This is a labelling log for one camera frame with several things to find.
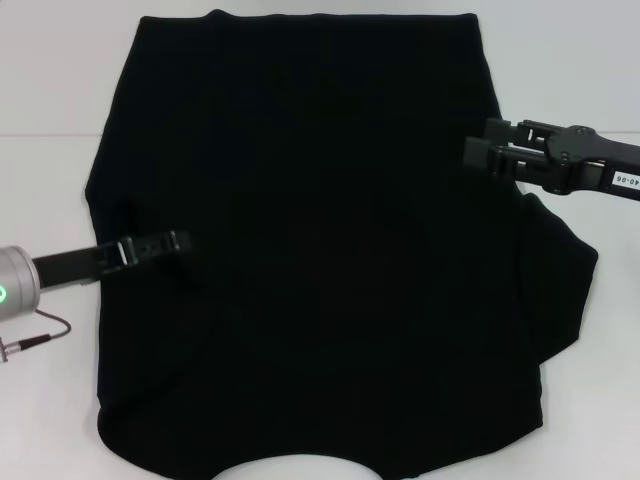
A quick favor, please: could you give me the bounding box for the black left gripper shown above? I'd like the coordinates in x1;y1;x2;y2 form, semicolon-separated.
31;228;194;291

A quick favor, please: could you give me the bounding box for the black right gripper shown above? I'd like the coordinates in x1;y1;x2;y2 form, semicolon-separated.
462;117;640;203

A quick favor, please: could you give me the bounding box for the black shirt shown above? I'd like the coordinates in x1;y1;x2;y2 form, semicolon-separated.
83;8;600;480

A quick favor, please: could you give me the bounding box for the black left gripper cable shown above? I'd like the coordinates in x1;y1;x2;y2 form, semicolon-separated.
0;308;73;365

